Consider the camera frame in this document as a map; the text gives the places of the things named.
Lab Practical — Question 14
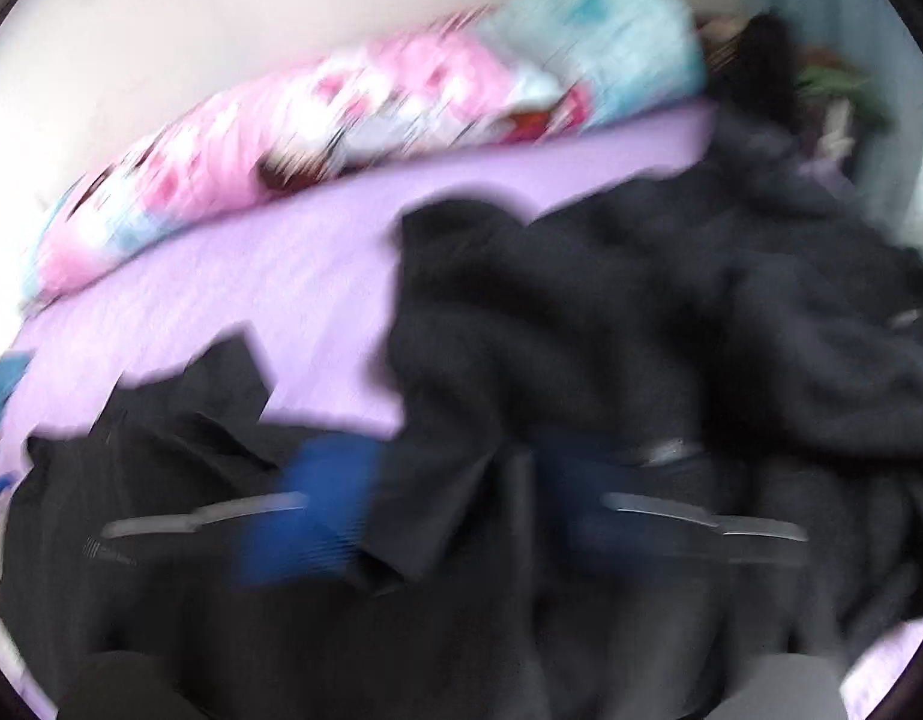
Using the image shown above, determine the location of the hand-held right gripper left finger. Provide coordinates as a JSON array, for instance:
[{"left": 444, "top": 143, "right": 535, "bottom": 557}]
[{"left": 56, "top": 435, "right": 383, "bottom": 720}]

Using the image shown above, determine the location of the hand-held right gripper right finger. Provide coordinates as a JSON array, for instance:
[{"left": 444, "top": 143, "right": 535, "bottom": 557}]
[{"left": 532, "top": 427, "right": 856, "bottom": 720}]

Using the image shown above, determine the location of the black jacket with white logo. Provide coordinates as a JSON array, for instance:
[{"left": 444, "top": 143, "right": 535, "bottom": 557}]
[{"left": 0, "top": 199, "right": 920, "bottom": 720}]

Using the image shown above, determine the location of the black hooded jacket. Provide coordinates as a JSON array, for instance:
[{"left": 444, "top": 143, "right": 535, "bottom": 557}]
[{"left": 604, "top": 116, "right": 923, "bottom": 458}]

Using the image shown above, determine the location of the bed with purple sheet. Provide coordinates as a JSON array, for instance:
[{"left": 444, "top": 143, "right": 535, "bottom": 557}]
[{"left": 0, "top": 103, "right": 923, "bottom": 720}]

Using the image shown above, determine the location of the person's dark clothing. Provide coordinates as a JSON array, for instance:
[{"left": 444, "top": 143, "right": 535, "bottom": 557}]
[{"left": 56, "top": 649, "right": 208, "bottom": 720}]

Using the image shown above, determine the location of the blue pillow with orange print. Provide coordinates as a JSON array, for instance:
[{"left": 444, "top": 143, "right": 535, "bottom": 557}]
[{"left": 0, "top": 352, "right": 31, "bottom": 481}]

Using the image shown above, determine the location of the rolled floral quilt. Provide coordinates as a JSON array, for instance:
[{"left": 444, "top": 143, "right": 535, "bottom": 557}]
[{"left": 26, "top": 0, "right": 706, "bottom": 308}]

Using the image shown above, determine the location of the light blue curtain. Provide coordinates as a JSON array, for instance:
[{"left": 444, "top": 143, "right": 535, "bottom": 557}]
[{"left": 747, "top": 0, "right": 923, "bottom": 188}]

